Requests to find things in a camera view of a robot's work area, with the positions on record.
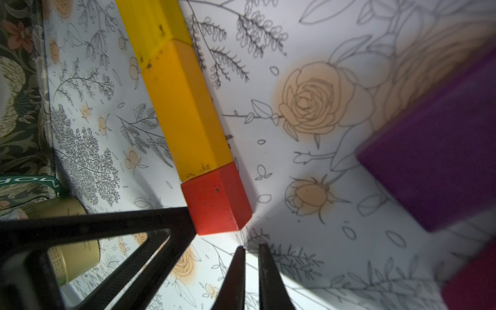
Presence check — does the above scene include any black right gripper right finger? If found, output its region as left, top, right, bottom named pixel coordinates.
left=258, top=244, right=295, bottom=310

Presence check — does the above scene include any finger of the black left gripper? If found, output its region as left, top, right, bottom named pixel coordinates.
left=1, top=207, right=196, bottom=309

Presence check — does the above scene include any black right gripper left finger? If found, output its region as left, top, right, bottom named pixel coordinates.
left=211, top=246, right=245, bottom=310

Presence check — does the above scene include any small red wooden cube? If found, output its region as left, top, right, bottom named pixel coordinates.
left=181, top=162, right=253, bottom=236

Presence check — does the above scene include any orange-yellow wooden block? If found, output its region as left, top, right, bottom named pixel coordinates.
left=142, top=40, right=233, bottom=182

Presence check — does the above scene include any magenta wooden block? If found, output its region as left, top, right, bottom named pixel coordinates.
left=441, top=241, right=495, bottom=309

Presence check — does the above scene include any purple wooden block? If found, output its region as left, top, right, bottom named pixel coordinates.
left=356, top=49, right=495, bottom=232

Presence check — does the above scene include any yellow wooden block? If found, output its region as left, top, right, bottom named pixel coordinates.
left=116, top=0, right=192, bottom=68

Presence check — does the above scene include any round red tin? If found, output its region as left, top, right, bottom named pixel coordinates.
left=22, top=196, right=102, bottom=287

